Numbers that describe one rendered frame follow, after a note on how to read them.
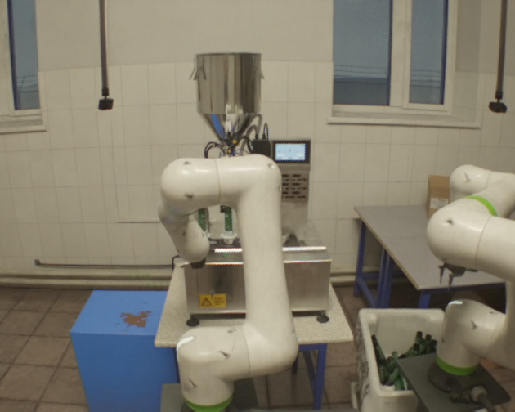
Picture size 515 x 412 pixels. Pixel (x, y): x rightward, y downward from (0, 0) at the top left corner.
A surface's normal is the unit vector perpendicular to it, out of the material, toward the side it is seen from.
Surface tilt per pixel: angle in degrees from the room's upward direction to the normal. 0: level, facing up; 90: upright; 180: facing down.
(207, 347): 17
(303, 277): 90
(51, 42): 90
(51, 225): 90
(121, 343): 90
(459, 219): 43
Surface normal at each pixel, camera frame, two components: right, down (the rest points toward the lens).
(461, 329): -0.71, 0.18
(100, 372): 0.05, 0.31
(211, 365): 0.28, 0.27
